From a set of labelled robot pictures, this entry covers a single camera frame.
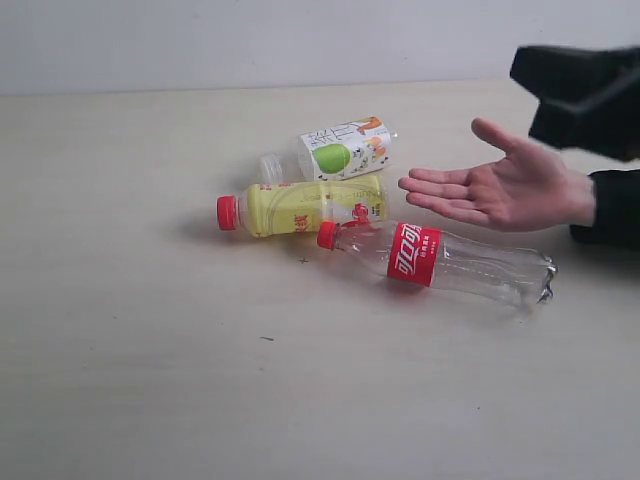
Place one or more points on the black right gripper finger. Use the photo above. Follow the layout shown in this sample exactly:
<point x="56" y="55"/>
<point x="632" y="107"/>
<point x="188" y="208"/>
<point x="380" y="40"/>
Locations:
<point x="579" y="77"/>
<point x="605" y="123"/>

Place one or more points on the clear cola bottle red label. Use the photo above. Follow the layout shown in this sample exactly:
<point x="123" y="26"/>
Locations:
<point x="432" y="258"/>

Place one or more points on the yellow juice bottle red cap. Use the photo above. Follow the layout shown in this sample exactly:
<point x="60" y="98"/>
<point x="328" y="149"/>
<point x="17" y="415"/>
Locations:
<point x="265" y="210"/>

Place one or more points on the black sleeved forearm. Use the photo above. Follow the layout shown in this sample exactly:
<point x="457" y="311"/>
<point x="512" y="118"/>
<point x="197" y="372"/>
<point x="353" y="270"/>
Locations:
<point x="616" y="221"/>

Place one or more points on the clear tea bottle apple label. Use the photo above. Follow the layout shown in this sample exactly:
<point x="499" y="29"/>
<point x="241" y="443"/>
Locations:
<point x="340" y="152"/>

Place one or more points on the person's open bare hand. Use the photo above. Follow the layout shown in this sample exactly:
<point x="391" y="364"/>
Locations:
<point x="528" y="189"/>

